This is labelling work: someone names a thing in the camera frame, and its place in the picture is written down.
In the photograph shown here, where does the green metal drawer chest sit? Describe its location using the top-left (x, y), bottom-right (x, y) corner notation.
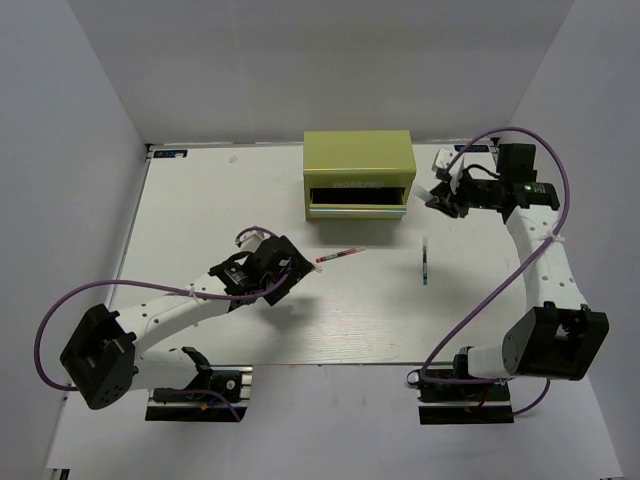
top-left (303, 130), bottom-right (417, 221)

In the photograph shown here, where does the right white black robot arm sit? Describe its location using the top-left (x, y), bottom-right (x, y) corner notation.
top-left (425, 144), bottom-right (609, 399)

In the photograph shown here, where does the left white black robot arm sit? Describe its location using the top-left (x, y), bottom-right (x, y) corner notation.
top-left (60, 231), bottom-right (315, 410)

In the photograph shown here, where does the right blue corner label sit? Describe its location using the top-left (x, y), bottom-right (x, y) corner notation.
top-left (454, 144), bottom-right (491, 153)

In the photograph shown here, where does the blue corner label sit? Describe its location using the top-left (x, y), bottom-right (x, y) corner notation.
top-left (153, 149), bottom-right (188, 159)
top-left (454, 144), bottom-right (491, 153)

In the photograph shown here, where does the green gel pen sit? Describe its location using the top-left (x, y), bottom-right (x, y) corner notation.
top-left (421, 237), bottom-right (429, 286)

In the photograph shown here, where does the red gel pen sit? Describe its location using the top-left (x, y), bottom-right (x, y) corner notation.
top-left (315, 247), bottom-right (366, 264)

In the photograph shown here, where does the left blue corner label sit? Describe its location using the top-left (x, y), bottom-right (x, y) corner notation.
top-left (153, 149), bottom-right (188, 159)

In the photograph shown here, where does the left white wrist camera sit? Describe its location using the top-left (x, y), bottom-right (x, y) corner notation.
top-left (234, 227), bottom-right (265, 252)

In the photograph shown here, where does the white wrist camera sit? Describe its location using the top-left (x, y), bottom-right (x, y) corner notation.
top-left (234, 227), bottom-right (265, 252)
top-left (432, 148), bottom-right (465, 193)

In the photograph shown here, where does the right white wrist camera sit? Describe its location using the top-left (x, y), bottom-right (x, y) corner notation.
top-left (432, 148), bottom-right (465, 193)

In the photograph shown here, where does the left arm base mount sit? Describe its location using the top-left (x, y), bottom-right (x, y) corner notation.
top-left (145, 366), bottom-right (253, 423)

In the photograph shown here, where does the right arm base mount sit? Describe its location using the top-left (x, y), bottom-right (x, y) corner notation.
top-left (406, 369), bottom-right (514, 426)

